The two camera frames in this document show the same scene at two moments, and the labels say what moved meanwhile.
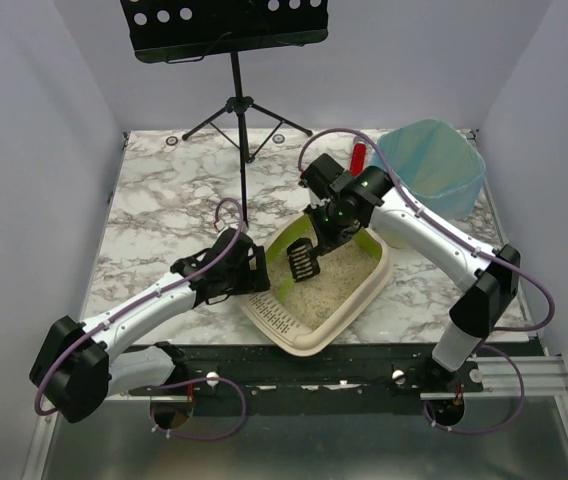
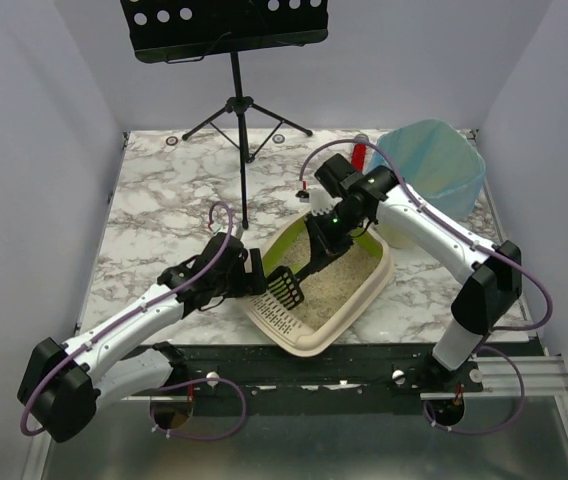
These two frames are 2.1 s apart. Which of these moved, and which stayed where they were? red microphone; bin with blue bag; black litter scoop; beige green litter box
Moved: black litter scoop
Stayed: beige green litter box; red microphone; bin with blue bag
